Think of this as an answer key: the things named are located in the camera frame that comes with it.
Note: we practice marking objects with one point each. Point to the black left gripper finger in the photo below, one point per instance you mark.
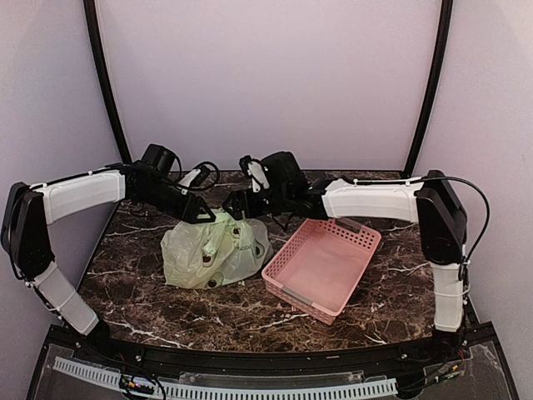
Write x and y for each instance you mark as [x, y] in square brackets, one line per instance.
[203, 211]
[192, 209]

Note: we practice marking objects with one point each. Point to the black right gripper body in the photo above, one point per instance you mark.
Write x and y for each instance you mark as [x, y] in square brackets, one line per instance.
[278, 202]

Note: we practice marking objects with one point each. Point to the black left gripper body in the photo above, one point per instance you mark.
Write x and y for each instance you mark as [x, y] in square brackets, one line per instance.
[157, 197]

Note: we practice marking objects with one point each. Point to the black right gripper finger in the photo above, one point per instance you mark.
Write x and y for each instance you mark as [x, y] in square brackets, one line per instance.
[240, 209]
[241, 194]

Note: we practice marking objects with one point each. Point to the light green plastic bag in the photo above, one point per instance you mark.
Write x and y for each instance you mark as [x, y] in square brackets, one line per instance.
[214, 254]

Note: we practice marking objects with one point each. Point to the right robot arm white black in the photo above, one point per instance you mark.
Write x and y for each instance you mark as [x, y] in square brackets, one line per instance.
[428, 201]

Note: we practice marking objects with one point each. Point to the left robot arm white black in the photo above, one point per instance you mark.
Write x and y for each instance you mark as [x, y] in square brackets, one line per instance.
[31, 209]

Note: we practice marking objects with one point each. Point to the pink perforated plastic basket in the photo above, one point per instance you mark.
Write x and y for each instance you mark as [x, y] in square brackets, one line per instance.
[319, 267]

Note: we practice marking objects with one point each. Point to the clear acrylic front panel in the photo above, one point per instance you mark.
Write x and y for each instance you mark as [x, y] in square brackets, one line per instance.
[64, 375]

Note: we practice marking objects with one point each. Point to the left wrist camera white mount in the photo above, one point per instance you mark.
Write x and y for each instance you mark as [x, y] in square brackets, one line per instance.
[194, 179]

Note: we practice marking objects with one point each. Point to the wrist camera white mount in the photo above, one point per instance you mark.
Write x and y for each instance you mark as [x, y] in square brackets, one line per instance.
[194, 179]
[253, 169]

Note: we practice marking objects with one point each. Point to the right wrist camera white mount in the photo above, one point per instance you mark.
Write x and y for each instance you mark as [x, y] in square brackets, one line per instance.
[253, 169]

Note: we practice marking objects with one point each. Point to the black front curved rail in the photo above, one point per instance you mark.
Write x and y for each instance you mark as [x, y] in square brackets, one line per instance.
[399, 358]

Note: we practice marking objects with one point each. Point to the black rear left frame post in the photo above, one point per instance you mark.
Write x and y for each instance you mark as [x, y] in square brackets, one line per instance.
[99, 59]

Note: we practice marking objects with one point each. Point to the black frame post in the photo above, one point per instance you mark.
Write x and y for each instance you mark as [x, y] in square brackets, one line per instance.
[99, 59]
[442, 34]

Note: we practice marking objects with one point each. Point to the white slotted cable duct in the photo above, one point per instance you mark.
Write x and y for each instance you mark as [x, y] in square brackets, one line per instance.
[195, 385]

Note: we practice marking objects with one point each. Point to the black rear right frame post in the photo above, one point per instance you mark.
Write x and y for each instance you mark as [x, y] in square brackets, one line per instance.
[442, 34]

